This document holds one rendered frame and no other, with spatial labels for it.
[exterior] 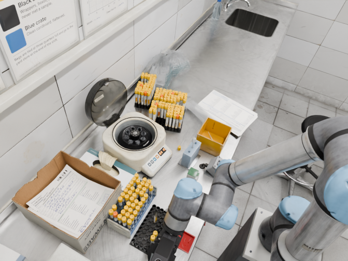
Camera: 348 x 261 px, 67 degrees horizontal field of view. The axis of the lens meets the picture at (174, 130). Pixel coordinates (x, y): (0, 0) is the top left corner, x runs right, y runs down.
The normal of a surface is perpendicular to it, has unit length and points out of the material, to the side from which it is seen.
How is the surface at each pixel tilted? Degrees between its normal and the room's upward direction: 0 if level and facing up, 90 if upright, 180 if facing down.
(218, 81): 0
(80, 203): 2
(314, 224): 94
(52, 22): 93
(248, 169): 68
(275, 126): 0
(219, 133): 90
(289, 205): 9
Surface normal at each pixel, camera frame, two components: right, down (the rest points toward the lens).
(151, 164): 0.44, -0.39
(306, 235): -0.89, 0.33
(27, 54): 0.90, 0.41
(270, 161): -0.77, 0.04
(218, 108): 0.11, -0.66
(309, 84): -0.44, 0.64
